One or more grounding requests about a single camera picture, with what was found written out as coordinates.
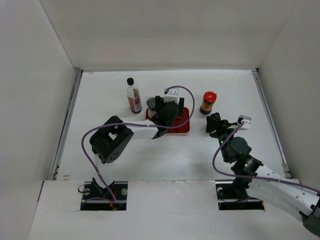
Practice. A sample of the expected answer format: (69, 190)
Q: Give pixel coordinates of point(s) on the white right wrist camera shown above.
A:
(244, 122)

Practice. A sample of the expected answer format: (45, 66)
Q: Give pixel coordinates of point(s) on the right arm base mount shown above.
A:
(231, 200)

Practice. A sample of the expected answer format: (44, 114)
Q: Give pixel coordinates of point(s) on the left aluminium frame rail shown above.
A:
(66, 124)

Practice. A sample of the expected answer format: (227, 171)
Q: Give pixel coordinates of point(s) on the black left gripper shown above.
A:
(160, 104)

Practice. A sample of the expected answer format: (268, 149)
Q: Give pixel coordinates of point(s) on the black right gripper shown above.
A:
(220, 126)

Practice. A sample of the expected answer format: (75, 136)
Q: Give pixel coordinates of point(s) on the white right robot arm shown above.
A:
(254, 179)

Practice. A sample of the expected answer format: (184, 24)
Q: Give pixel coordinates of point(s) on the red-lid chili sauce jar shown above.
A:
(208, 100)

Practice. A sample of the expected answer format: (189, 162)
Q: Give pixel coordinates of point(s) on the aluminium frame rail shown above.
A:
(286, 169)
(66, 124)

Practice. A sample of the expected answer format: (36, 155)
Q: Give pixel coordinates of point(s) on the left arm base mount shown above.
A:
(97, 198)

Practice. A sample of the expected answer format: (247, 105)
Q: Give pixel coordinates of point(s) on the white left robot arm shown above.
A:
(109, 140)

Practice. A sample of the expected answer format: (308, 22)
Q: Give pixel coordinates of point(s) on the soy sauce glass bottle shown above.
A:
(133, 96)

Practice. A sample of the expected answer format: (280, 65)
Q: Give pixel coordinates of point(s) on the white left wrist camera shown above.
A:
(172, 94)

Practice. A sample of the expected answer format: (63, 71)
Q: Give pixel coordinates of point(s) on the right aluminium frame rail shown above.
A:
(286, 169)

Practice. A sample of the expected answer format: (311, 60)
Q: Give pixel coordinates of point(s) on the red lacquer tray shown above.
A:
(180, 131)

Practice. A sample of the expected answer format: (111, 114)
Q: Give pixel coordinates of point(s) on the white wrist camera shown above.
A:
(244, 122)
(172, 94)

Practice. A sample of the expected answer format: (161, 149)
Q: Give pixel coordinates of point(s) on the clear-cap salt grinder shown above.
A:
(150, 106)

